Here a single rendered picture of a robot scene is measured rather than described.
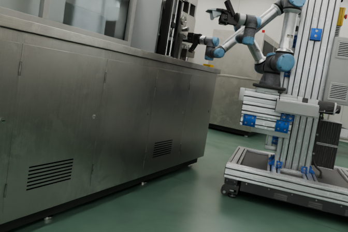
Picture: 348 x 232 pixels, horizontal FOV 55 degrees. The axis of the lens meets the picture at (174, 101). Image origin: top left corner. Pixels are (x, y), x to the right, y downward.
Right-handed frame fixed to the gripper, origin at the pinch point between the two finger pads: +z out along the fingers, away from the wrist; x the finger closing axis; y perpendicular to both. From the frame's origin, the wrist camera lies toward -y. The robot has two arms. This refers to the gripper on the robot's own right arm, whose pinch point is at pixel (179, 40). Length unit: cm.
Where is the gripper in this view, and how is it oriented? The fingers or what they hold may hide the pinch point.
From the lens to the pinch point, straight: 295.4
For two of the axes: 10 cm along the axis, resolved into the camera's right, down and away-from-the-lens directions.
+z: -8.6, -1.7, 4.7
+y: 1.5, -9.9, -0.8
